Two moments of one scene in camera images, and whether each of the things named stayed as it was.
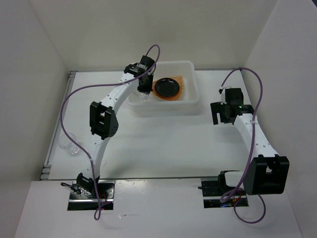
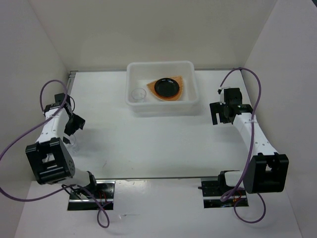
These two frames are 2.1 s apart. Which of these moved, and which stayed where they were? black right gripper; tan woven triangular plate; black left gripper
Moved: black left gripper
Stayed: black right gripper; tan woven triangular plate
